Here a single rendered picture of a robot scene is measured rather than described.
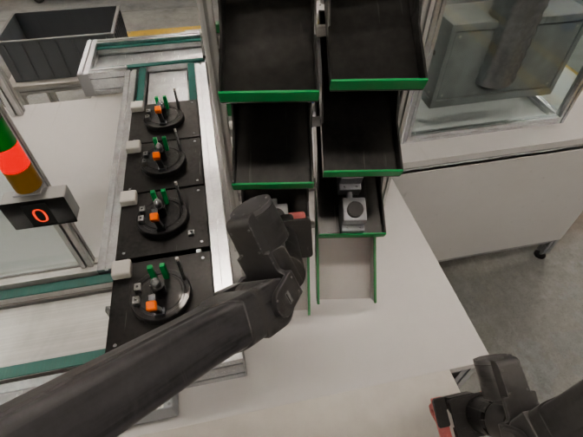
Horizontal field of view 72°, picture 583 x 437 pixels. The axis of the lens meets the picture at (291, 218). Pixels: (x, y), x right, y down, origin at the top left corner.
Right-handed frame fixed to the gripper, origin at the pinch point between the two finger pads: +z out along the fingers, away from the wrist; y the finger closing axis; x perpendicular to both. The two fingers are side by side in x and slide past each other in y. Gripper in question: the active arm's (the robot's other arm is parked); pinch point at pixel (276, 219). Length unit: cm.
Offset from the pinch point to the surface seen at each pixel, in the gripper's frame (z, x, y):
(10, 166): 9.4, -11.5, 46.4
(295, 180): -2.0, -7.3, -3.7
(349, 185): 9.5, -1.8, -15.0
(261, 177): -1.3, -8.2, 1.8
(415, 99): 75, -9, -53
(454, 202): 88, 36, -76
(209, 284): 20.9, 23.7, 17.3
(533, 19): 66, -31, -86
